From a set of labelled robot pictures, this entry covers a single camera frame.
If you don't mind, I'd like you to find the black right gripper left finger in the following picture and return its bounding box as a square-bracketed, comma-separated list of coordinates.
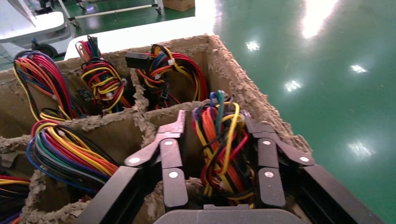
[123, 110, 190, 212]

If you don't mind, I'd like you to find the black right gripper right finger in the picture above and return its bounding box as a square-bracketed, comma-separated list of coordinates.
[242, 111, 316, 209]

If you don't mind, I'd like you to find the wire bundle top right cell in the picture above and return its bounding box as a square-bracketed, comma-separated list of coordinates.
[125, 43, 208, 110]

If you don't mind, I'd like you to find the wire bundle bottom left corner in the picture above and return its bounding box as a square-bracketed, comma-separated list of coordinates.
[0, 175, 32, 224]

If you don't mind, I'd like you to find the wire bundle top left cell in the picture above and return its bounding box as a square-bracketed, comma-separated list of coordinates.
[13, 50, 84, 122]

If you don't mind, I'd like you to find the white wheeled metal frame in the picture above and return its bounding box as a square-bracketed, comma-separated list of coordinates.
[57, 0, 165, 28]

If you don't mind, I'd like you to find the wire bundle cell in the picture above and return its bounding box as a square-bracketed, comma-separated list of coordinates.
[125, 43, 208, 110]
[13, 50, 84, 122]
[75, 35, 132, 115]

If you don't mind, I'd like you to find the wire bundle top middle cell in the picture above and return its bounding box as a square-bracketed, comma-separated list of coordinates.
[75, 35, 132, 115]

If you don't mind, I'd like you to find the brown cardboard divider box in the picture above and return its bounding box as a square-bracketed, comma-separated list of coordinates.
[0, 34, 313, 224]

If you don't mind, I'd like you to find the silver power supply with cables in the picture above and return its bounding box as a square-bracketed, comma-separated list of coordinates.
[191, 90, 257, 209]

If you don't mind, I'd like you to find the cable bundle in box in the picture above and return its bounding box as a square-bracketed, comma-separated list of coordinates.
[26, 119, 120, 194]

